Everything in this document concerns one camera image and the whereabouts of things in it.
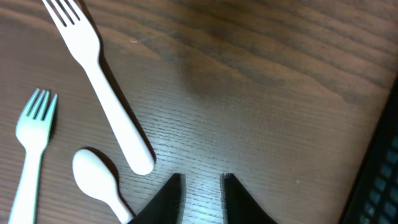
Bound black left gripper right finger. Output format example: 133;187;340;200
223;173;277;224

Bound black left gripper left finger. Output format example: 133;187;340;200
128;174;181;224

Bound white plastic spoon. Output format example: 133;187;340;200
72;149;134;224

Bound white plastic fork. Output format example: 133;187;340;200
43;0;155;175

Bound dark green plastic basket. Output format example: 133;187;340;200
339;82;397;224

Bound pale green plastic fork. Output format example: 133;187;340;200
8;88;58;224

